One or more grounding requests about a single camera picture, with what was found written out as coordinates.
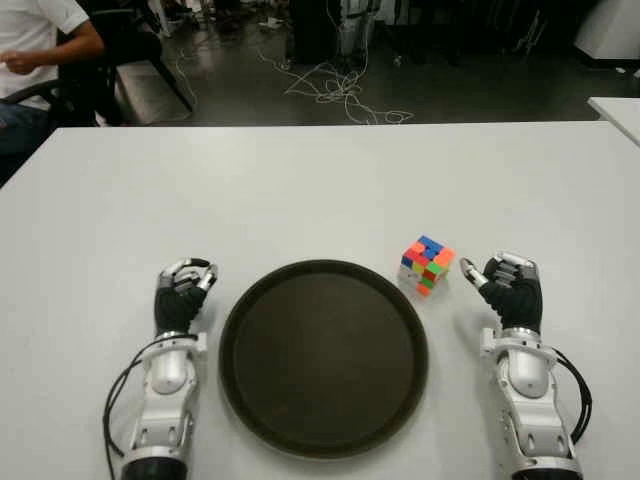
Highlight silver background robot legs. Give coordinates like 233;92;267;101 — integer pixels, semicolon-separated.
335;0;371;56

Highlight black chair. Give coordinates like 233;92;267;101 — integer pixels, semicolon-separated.
54;0;195;126

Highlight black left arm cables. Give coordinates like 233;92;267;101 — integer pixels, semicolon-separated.
102;344;156;474

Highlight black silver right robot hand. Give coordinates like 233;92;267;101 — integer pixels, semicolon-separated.
458;251;544;334

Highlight seated person in white shirt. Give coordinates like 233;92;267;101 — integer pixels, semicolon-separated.
0;0;106;171

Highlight white side table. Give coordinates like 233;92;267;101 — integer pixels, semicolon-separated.
587;96;640;151

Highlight multicoloured Rubik's cube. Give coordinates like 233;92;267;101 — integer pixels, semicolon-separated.
398;234;457;298

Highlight white cabinet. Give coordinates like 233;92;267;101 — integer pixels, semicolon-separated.
573;0;640;64

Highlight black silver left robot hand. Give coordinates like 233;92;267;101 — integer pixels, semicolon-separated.
153;256;221;337

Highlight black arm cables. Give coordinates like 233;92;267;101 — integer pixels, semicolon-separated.
102;344;156;474
552;347;594;446

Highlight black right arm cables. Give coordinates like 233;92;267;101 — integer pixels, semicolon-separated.
552;347;594;446

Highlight tangled white floor cable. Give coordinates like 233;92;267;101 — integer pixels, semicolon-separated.
254;44;415;125

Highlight dark brown round plate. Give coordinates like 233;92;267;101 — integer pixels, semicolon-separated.
217;258;430;460

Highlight black cabinet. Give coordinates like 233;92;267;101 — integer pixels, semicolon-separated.
287;0;341;65

